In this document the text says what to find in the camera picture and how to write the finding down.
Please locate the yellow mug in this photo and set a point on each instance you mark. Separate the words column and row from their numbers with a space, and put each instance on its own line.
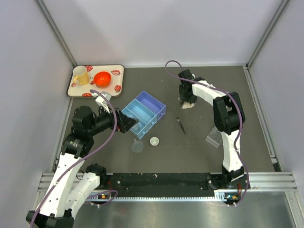
column 81, row 75

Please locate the strawberry pattern tray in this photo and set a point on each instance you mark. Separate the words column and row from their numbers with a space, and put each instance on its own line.
column 114, row 89

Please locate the orange bowl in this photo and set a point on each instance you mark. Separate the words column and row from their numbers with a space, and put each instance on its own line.
column 102, row 79

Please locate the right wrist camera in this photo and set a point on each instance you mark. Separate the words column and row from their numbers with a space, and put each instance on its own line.
column 185, row 76

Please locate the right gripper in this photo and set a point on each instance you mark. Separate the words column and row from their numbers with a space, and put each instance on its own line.
column 192, row 99

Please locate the blue plastic organizer box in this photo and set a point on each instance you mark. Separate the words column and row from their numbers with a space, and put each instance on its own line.
column 147, row 109

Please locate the small glass bottle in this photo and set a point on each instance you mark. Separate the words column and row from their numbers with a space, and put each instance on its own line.
column 136, row 128

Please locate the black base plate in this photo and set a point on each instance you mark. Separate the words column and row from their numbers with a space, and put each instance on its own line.
column 168, row 185

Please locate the clear test tube rack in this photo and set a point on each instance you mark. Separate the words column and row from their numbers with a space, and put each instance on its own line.
column 214, row 137

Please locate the white plastic funnel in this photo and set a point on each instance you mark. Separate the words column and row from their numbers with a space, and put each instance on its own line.
column 154, row 141

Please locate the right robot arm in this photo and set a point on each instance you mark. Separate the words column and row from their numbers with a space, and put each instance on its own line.
column 228, row 118

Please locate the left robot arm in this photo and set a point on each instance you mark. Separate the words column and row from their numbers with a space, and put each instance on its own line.
column 61, row 203

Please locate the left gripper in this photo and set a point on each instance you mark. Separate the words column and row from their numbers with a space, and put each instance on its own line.
column 124, row 123

